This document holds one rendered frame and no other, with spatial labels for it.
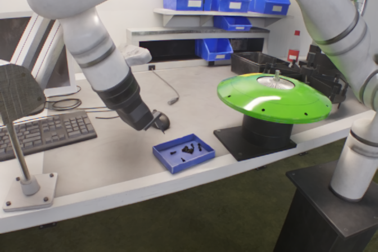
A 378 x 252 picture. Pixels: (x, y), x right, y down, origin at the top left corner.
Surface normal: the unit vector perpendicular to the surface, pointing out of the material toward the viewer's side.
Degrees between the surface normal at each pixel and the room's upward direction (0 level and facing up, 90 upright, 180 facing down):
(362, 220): 0
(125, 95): 95
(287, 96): 14
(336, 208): 0
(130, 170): 0
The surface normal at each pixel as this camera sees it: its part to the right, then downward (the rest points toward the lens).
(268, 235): 0.04, -0.90
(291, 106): 0.04, -0.66
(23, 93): 0.86, 0.26
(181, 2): 0.40, 0.55
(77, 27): -0.20, -0.55
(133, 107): 0.74, 0.46
